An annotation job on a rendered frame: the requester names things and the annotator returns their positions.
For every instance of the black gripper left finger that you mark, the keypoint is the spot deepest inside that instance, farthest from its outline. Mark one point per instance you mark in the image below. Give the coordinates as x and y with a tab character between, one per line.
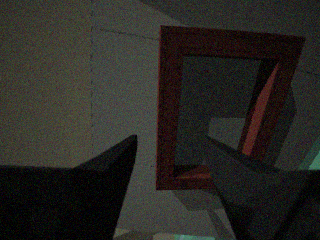
93	191

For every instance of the dark red rectangular picture frame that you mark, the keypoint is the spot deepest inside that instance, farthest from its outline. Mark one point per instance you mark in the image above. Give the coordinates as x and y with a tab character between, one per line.
229	85

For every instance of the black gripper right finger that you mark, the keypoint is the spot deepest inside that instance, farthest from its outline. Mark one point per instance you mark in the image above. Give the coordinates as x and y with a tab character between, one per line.
260	200

